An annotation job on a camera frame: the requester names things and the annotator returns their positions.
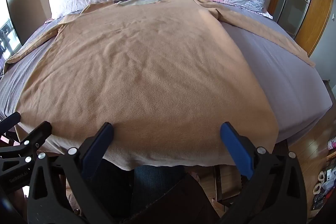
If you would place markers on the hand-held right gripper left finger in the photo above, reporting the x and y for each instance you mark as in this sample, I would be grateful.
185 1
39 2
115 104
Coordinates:
96 151

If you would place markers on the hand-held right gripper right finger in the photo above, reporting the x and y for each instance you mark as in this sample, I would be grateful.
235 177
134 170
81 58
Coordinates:
236 149

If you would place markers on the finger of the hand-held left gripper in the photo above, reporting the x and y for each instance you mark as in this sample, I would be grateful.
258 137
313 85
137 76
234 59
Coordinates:
39 132
11 118

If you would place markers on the beige long-sleeve shirt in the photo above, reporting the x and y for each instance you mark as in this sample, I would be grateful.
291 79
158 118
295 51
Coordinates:
147 69

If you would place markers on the person's blue jeans leg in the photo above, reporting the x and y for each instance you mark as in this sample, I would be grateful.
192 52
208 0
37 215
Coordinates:
155 179

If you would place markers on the bed with purple sheet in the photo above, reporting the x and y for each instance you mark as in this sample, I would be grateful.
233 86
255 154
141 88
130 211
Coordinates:
288 87

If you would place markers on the window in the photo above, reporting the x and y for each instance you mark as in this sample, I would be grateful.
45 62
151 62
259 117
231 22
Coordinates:
6 29

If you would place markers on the fuzzy white slippers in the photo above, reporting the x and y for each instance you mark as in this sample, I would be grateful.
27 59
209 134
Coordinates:
319 182

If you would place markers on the pink and white toy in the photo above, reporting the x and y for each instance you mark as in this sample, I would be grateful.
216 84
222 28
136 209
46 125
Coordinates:
332 145

